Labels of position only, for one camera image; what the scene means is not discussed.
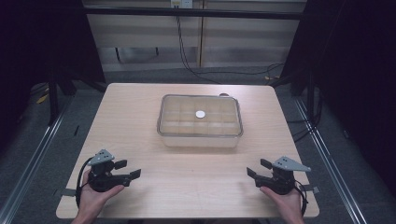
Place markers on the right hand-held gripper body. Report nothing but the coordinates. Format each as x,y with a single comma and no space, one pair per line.
278,182

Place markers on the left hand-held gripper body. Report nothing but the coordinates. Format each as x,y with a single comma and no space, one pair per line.
101,179

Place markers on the person's left hand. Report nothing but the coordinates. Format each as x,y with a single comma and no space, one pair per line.
91,199

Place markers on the person's right hand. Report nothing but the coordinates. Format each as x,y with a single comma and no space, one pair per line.
288,203

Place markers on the small black floor object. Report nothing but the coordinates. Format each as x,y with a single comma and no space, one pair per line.
76,130

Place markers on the clear plastic storage box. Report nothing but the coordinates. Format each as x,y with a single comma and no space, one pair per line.
199,141

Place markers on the clear box lid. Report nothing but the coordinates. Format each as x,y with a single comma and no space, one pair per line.
199,115

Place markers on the small grey round object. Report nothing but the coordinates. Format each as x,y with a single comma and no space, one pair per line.
223,94

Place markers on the black metal stand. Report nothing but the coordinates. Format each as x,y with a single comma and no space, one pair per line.
53,96
306,90

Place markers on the yellow floor object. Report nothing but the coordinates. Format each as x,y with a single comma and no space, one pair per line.
42,98

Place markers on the black horizontal bar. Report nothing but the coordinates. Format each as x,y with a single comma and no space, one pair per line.
193,13

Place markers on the metal floor rail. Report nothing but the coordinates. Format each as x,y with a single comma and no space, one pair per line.
330,161
31,161

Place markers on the white wall socket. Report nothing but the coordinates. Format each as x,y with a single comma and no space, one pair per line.
181,3

